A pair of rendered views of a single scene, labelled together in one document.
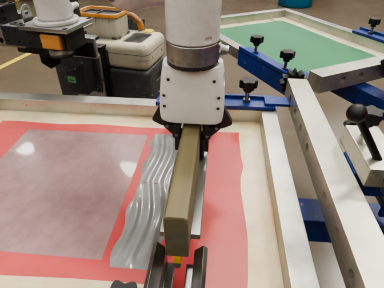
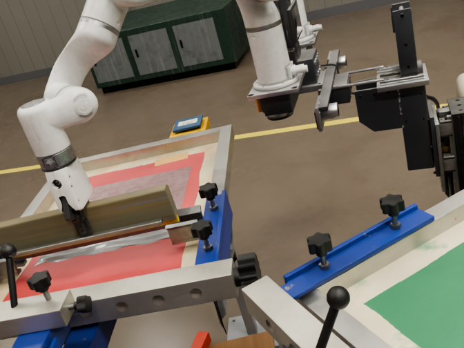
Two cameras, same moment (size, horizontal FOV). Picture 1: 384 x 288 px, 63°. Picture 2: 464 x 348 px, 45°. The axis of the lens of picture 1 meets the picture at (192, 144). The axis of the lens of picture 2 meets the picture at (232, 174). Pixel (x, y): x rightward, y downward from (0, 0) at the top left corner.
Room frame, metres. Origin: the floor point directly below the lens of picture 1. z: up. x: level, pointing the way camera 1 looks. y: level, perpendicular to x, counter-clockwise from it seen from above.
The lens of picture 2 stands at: (0.86, -1.08, 1.58)
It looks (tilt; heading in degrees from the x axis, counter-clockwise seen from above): 25 degrees down; 94
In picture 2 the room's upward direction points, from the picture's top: 16 degrees counter-clockwise
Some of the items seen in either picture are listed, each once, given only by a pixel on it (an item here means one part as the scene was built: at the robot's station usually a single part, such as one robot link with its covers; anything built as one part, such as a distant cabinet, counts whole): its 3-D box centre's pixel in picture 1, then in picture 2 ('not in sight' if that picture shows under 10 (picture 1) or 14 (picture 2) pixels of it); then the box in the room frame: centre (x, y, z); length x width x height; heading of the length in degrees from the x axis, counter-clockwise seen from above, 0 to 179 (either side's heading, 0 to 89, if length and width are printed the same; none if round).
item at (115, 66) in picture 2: not in sight; (177, 36); (0.20, 6.01, 0.34); 1.79 x 1.58 x 0.68; 164
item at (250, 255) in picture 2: (294, 85); (242, 275); (0.77, -0.28, 1.02); 0.07 x 0.06 x 0.07; 85
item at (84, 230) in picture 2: (210, 139); (79, 225); (0.44, -0.03, 1.07); 0.03 x 0.03 x 0.07; 85
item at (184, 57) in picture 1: (197, 48); (54, 157); (0.44, -0.01, 1.23); 0.09 x 0.07 x 0.03; 85
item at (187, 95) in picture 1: (192, 87); (67, 181); (0.44, 0.00, 1.17); 0.10 x 0.08 x 0.11; 85
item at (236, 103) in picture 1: (214, 109); (215, 238); (0.71, -0.06, 0.98); 0.30 x 0.05 x 0.07; 85
